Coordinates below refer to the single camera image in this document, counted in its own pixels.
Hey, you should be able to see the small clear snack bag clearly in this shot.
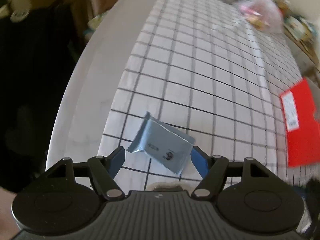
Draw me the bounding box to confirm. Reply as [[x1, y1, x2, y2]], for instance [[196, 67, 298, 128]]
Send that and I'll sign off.
[[234, 0, 283, 34]]

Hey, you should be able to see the person left hand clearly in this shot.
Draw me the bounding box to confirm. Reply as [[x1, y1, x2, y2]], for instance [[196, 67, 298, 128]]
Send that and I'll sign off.
[[0, 187, 20, 240]]

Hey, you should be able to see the checked white tablecloth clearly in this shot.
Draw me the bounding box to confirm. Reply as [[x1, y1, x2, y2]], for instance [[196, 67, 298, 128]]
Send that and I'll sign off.
[[98, 0, 315, 186]]

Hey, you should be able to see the blue grey snack packet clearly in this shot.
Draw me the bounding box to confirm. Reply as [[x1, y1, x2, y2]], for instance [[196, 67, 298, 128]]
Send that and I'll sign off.
[[127, 112, 195, 174]]

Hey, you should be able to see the red white cardboard box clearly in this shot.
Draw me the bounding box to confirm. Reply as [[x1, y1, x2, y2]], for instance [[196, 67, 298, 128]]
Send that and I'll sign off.
[[280, 77, 319, 167]]

